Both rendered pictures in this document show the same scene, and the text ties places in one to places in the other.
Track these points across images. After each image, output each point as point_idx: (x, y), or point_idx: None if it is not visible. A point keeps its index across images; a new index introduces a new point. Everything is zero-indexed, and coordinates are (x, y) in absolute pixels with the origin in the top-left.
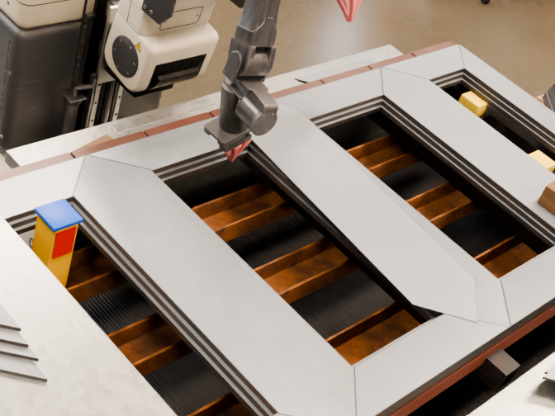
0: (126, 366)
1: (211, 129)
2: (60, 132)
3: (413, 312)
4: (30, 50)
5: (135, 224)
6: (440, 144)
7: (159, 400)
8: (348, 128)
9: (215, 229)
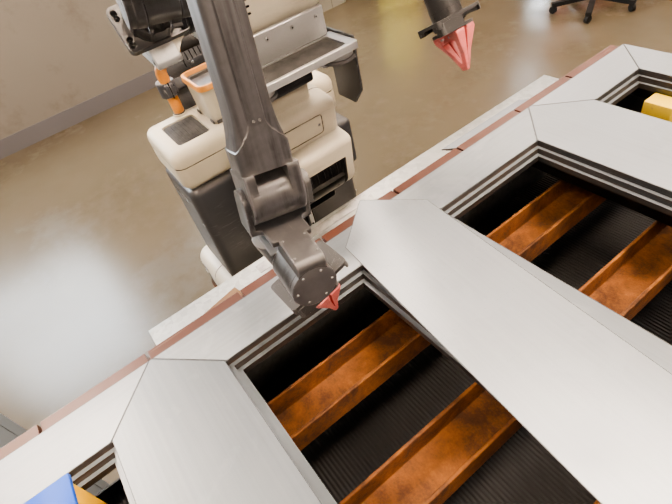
0: None
1: (279, 290)
2: None
3: None
4: (209, 203)
5: (179, 476)
6: (634, 182)
7: None
8: (515, 178)
9: (344, 393)
